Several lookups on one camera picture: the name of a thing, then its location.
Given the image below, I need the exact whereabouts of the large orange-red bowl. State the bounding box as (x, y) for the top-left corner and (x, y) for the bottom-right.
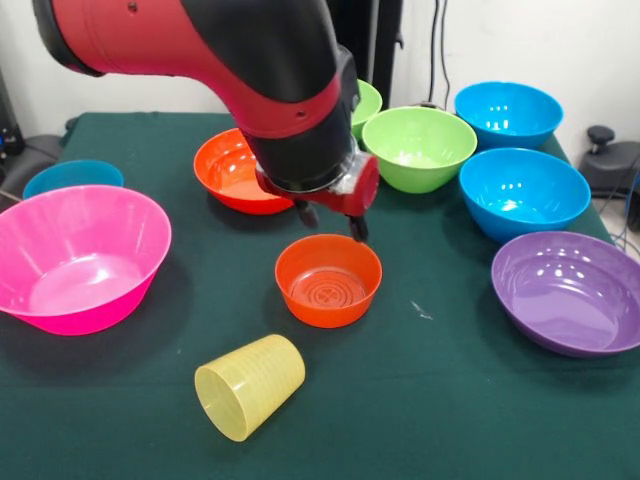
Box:
(193, 127), (296, 216)

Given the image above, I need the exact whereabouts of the green bowl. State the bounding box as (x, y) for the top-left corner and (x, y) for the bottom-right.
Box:
(361, 106), (478, 195)
(351, 78), (384, 142)

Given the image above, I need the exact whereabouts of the yellow plastic cup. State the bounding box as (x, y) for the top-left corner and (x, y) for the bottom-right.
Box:
(194, 333), (307, 443)

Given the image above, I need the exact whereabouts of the dark green tablecloth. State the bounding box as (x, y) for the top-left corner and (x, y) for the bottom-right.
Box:
(0, 110), (640, 480)

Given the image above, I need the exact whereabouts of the purple bowl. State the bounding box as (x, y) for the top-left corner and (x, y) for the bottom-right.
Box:
(490, 230), (640, 359)

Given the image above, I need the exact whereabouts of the small orange bowl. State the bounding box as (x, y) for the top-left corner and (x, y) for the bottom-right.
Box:
(274, 233), (384, 330)

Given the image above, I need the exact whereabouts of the black stand with knob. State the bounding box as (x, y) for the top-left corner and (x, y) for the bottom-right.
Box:
(579, 124), (640, 194)

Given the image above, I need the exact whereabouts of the black equipment box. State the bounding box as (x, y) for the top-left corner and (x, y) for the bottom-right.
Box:
(0, 69), (26, 156)

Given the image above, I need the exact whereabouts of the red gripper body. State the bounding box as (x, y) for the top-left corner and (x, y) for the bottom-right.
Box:
(255, 153), (380, 219)

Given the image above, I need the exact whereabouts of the large pink bowl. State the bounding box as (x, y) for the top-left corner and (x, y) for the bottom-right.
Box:
(0, 184), (173, 337)

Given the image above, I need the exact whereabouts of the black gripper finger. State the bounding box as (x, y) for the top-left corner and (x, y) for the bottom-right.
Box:
(347, 213), (370, 244)
(294, 198), (321, 229)

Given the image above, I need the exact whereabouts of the small blue bowl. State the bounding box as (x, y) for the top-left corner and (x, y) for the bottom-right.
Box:
(22, 159), (125, 200)

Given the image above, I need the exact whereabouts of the large blue bowl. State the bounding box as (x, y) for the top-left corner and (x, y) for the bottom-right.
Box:
(458, 147), (592, 245)
(453, 81), (565, 151)

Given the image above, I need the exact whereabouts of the black hanging cable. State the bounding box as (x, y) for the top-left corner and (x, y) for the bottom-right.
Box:
(427, 0), (453, 109)

